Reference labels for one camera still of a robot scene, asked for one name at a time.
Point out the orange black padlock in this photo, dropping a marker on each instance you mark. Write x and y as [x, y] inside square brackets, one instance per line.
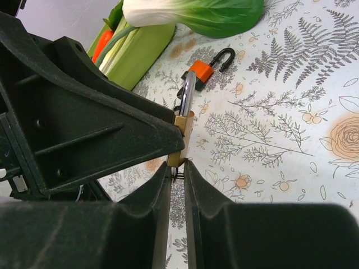
[204, 71]

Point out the green plastic basket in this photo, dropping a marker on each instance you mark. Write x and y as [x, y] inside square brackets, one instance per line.
[138, 53]

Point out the green celery stalks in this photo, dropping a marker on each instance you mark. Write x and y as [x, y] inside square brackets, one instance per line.
[121, 29]

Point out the green bok choy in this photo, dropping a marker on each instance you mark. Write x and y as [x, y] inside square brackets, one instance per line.
[213, 18]

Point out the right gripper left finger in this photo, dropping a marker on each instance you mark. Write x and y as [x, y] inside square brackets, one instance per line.
[131, 233]

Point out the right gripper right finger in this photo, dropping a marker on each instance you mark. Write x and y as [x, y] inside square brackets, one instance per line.
[225, 234]

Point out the floral table mat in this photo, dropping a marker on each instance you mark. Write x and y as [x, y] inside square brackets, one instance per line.
[282, 124]

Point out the brass padlock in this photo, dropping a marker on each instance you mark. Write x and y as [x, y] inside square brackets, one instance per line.
[184, 119]

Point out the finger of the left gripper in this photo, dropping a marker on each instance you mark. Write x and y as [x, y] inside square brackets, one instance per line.
[63, 123]
[69, 56]

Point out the black head key bunch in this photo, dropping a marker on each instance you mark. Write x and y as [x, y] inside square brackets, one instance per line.
[179, 98]

